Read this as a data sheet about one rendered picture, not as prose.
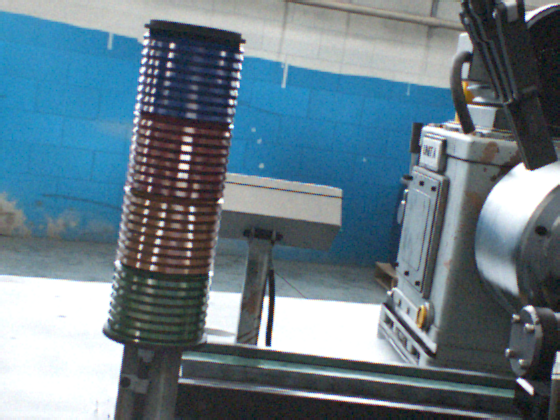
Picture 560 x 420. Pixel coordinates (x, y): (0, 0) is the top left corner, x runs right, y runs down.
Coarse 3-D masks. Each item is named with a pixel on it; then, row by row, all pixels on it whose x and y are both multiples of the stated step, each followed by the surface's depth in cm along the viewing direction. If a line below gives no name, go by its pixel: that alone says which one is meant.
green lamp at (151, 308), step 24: (120, 264) 57; (120, 288) 57; (144, 288) 56; (168, 288) 56; (192, 288) 56; (120, 312) 57; (144, 312) 56; (168, 312) 56; (192, 312) 57; (120, 336) 57; (144, 336) 56; (168, 336) 56; (192, 336) 57
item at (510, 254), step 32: (512, 192) 123; (544, 192) 115; (480, 224) 129; (512, 224) 118; (544, 224) 114; (480, 256) 129; (512, 256) 116; (544, 256) 114; (512, 288) 117; (544, 288) 115
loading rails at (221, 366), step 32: (192, 352) 96; (224, 352) 97; (256, 352) 97; (288, 352) 98; (192, 384) 83; (224, 384) 84; (256, 384) 94; (288, 384) 95; (320, 384) 95; (352, 384) 95; (384, 384) 96; (416, 384) 97; (448, 384) 98; (480, 384) 100; (512, 384) 100; (192, 416) 84; (224, 416) 84; (256, 416) 84; (288, 416) 85; (320, 416) 85; (352, 416) 85; (384, 416) 85; (416, 416) 86; (448, 416) 86; (480, 416) 86; (512, 416) 97
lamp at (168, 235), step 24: (144, 192) 55; (144, 216) 55; (168, 216) 55; (192, 216) 56; (216, 216) 57; (120, 240) 57; (144, 240) 55; (168, 240) 55; (192, 240) 56; (216, 240) 58; (144, 264) 56; (168, 264) 55; (192, 264) 56
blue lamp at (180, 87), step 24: (144, 48) 56; (168, 48) 54; (192, 48) 54; (216, 48) 54; (240, 48) 56; (144, 72) 55; (168, 72) 54; (192, 72) 54; (216, 72) 55; (144, 96) 55; (168, 96) 54; (192, 96) 54; (216, 96) 55; (216, 120) 55
